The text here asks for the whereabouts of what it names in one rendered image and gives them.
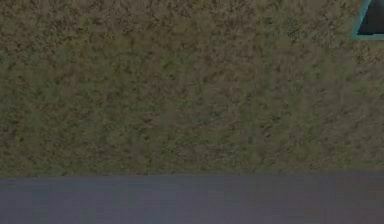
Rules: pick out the teal framed dark picture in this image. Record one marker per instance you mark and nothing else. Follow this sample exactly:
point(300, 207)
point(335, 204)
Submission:
point(374, 20)

